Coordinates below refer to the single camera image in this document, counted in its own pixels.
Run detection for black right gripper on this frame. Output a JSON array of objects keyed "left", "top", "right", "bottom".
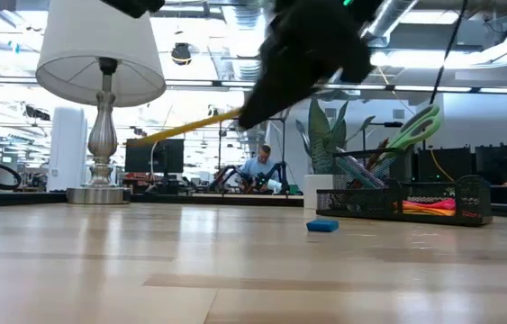
[{"left": 237, "top": 0, "right": 385, "bottom": 131}]

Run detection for yellow pencil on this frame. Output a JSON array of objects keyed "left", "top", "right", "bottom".
[{"left": 131, "top": 106, "right": 244, "bottom": 147}]

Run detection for teal pen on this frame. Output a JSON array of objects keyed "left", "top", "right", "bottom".
[{"left": 334, "top": 156, "right": 378, "bottom": 189}]

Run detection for brown pencil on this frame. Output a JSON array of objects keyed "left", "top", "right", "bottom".
[{"left": 365, "top": 137, "right": 390, "bottom": 172}]

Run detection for green handled scissors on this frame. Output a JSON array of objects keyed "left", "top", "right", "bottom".
[{"left": 372, "top": 103, "right": 442, "bottom": 175}]

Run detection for pink rainbow sticky note pad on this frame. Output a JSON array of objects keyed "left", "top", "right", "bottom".
[{"left": 392, "top": 197, "right": 457, "bottom": 217}]

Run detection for black mesh desk organizer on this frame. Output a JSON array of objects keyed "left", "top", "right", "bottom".
[{"left": 315, "top": 148, "right": 493, "bottom": 228}]

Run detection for snake plant in white pot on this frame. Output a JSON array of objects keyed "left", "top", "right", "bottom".
[{"left": 295, "top": 97, "right": 376, "bottom": 211}]

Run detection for person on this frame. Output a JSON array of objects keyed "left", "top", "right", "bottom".
[{"left": 239, "top": 143, "right": 281, "bottom": 193}]

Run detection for black ceiling spotlight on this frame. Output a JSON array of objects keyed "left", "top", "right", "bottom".
[{"left": 170, "top": 42, "right": 193, "bottom": 67}]

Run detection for black monitor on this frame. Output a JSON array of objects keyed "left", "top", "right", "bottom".
[{"left": 124, "top": 138, "right": 186, "bottom": 175}]

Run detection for blue eraser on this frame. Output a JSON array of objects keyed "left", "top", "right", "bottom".
[{"left": 305, "top": 219, "right": 340, "bottom": 233}]

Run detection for white shade table lamp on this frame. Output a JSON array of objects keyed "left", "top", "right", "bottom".
[{"left": 35, "top": 0, "right": 167, "bottom": 206}]

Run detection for black equipment case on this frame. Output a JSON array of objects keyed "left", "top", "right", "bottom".
[
  {"left": 417, "top": 146, "right": 473, "bottom": 185},
  {"left": 475, "top": 143, "right": 507, "bottom": 188}
]

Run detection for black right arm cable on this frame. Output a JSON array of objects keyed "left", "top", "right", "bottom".
[{"left": 428, "top": 0, "right": 469, "bottom": 105}]

